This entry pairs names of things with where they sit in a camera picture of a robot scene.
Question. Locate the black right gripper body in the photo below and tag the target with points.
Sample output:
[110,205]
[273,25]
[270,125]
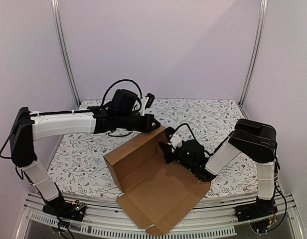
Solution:
[170,152]

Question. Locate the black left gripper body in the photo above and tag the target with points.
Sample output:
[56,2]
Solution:
[125,122]

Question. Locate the brown cardboard box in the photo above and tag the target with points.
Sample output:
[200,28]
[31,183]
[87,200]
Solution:
[156,196]

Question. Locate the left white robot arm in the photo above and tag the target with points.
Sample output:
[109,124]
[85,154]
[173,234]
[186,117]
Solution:
[32,126]

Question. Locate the floral patterned table mat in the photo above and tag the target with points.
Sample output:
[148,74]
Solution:
[78,166]

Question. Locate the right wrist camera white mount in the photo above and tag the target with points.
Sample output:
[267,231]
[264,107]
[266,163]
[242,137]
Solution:
[173,138]

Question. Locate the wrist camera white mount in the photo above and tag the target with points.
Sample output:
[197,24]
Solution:
[143,103]
[173,138]

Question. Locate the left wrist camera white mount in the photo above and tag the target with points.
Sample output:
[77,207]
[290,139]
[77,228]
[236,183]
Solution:
[143,103]

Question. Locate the front aluminium rail base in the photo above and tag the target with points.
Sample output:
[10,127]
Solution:
[212,218]

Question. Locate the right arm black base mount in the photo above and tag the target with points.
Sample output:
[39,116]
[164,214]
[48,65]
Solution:
[262,211]

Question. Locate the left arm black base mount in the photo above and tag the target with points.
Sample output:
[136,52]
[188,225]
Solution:
[69,210]

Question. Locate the left aluminium frame post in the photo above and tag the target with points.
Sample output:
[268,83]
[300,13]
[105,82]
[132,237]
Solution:
[64,52]

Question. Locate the aluminium frame post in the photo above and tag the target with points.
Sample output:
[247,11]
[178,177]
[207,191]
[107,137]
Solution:
[64,52]
[255,51]

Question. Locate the right aluminium frame post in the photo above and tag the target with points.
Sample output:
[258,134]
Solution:
[255,51]

